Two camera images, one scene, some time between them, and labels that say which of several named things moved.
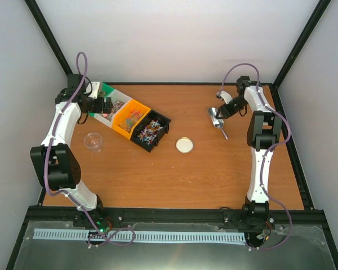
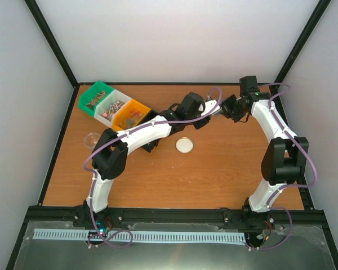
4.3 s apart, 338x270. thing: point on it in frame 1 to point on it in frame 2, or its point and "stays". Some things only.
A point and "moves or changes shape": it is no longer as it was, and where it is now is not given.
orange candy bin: x=128 y=118 stays
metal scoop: x=218 y=122 moves or changes shape
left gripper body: x=100 y=108 to x=201 y=125
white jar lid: x=185 y=145 stays
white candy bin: x=119 y=100 stays
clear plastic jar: x=93 y=140 stays
